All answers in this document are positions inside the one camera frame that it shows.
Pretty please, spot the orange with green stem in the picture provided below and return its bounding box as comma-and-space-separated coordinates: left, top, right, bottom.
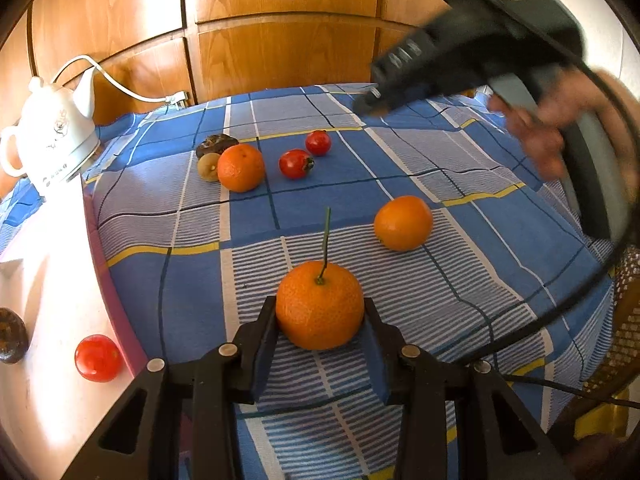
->
275, 206, 365, 351

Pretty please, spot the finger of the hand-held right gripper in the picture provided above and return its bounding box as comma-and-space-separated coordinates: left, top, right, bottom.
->
351, 84, 401, 117

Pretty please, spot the person's right hand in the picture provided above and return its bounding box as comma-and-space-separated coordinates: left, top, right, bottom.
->
487, 67, 626, 181

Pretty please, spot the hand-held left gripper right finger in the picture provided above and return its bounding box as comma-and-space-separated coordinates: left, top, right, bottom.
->
360, 298, 576, 480

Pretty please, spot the dark brown wrinkled fruit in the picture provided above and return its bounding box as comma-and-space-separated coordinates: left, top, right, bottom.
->
0, 307, 29, 364

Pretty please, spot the dark brown mushroom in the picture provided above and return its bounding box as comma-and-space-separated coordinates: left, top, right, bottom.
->
195, 133, 239, 159

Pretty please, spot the white power cable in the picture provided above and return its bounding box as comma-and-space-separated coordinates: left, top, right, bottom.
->
52, 55, 173, 103

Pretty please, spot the white tray with pink rim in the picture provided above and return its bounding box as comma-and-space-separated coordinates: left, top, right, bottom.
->
0, 172, 151, 461

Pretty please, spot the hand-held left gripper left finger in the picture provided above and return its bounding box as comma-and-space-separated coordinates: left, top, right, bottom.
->
60, 296, 279, 480

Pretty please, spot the blue plaid cloth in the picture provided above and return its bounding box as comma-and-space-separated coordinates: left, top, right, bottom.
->
0, 82, 618, 480

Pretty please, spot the red tomato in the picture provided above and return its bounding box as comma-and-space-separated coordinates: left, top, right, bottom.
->
74, 334, 123, 383
278, 148, 315, 180
305, 130, 332, 156

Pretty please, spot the white ceramic electric kettle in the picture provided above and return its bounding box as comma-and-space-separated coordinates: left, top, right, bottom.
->
0, 66, 102, 197

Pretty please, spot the thin black cable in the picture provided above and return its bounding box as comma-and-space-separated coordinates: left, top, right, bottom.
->
500, 372, 633, 406

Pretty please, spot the tan round fruit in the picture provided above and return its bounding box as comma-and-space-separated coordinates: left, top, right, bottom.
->
197, 153, 221, 182

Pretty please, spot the wicker chair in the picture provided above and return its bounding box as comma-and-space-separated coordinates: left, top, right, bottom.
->
575, 245, 640, 441

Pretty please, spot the wooden wardrobe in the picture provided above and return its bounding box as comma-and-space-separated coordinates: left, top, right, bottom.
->
0, 0, 496, 196

